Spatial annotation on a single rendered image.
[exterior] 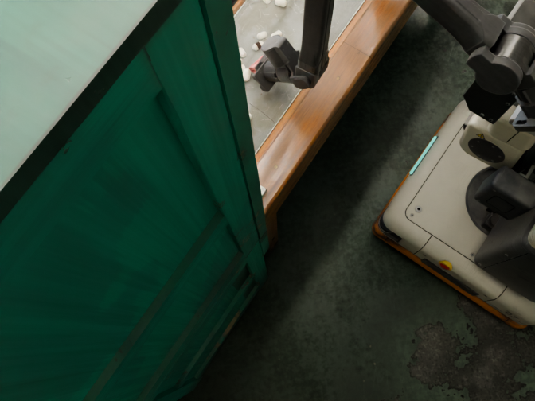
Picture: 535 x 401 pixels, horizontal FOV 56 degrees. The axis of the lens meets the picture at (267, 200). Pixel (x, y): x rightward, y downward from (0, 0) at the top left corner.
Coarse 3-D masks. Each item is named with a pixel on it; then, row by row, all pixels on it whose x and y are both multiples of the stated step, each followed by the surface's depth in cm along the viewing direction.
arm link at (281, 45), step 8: (272, 40) 124; (280, 40) 122; (264, 48) 124; (272, 48) 122; (280, 48) 121; (288, 48) 123; (272, 56) 124; (280, 56) 124; (288, 56) 123; (296, 56) 125; (272, 64) 127; (280, 64) 125; (288, 64) 123; (296, 64) 125; (296, 80) 123; (304, 80) 122; (304, 88) 124
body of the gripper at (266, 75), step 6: (264, 60) 135; (264, 66) 134; (270, 66) 132; (258, 72) 134; (264, 72) 134; (270, 72) 132; (258, 78) 134; (264, 78) 135; (270, 78) 134; (276, 78) 132; (264, 84) 136; (270, 84) 137; (264, 90) 137
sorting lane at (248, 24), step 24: (288, 0) 151; (336, 0) 151; (360, 0) 151; (240, 24) 150; (264, 24) 149; (288, 24) 149; (336, 24) 149; (264, 96) 143; (288, 96) 143; (264, 120) 142
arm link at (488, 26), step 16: (416, 0) 87; (432, 0) 85; (448, 0) 84; (464, 0) 85; (432, 16) 88; (448, 16) 86; (464, 16) 85; (480, 16) 85; (496, 16) 87; (448, 32) 89; (464, 32) 87; (480, 32) 85; (496, 32) 86; (512, 32) 87; (528, 32) 87; (464, 48) 89; (480, 48) 87; (480, 64) 87; (496, 64) 85; (512, 64) 85; (480, 80) 90; (496, 80) 88; (512, 80) 86
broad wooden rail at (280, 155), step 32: (384, 0) 147; (352, 32) 145; (384, 32) 145; (352, 64) 142; (320, 96) 140; (352, 96) 153; (288, 128) 138; (320, 128) 138; (256, 160) 137; (288, 160) 136; (288, 192) 148
